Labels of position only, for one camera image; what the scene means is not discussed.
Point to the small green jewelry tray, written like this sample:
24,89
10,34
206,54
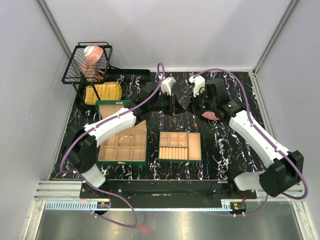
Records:
171,149

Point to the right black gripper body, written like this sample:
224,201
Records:
202,103

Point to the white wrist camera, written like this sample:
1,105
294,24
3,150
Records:
198,83
166,85

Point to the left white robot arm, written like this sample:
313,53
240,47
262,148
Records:
82,150

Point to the black wire dish rack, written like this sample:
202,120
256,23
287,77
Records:
73,75

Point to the yellow woven tray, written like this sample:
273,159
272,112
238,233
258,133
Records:
108,91

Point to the pink polka dot plate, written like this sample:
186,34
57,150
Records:
210,116

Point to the pink patterned cup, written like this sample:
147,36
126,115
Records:
92,73

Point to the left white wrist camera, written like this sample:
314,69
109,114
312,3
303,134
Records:
166,85

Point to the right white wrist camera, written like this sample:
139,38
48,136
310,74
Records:
198,83

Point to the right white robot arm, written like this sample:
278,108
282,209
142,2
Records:
283,168

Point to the pink patterned ceramic bowl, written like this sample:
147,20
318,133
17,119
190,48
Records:
92,54

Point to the large green jewelry box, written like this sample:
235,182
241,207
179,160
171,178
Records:
122,139

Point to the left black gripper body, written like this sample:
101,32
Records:
166,103

